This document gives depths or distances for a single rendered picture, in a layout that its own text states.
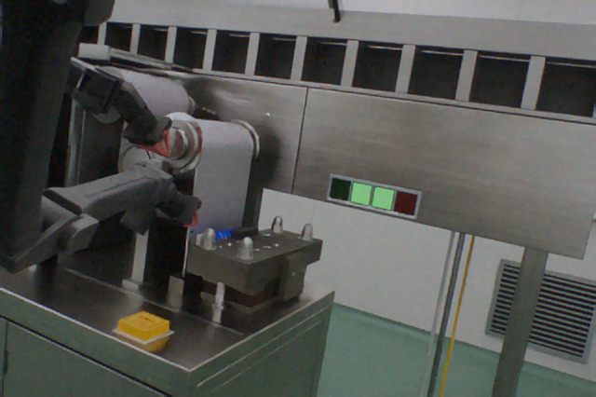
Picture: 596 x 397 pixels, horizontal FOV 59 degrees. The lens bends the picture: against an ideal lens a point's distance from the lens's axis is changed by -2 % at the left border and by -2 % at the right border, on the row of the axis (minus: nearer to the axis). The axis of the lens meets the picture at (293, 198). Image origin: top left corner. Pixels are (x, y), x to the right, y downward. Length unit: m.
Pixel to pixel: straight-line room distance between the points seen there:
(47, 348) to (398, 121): 0.97
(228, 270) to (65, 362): 0.38
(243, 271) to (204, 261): 0.10
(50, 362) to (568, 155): 1.21
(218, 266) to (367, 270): 2.81
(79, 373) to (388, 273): 2.95
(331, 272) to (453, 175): 2.78
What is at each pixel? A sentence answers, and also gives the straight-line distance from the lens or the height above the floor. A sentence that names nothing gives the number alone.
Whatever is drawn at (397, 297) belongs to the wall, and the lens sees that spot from 3.92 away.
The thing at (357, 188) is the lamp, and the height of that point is 1.20.
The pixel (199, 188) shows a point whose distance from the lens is 1.28.
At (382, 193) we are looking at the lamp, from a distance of 1.39.
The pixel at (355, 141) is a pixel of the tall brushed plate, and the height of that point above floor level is 1.32.
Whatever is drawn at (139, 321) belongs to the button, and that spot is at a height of 0.92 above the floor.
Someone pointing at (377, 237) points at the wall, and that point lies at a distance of 3.88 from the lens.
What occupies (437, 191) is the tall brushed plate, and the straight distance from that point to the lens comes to 1.36.
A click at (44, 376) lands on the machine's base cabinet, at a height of 0.73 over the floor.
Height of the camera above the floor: 1.35
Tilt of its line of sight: 8 degrees down
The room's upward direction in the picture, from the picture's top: 9 degrees clockwise
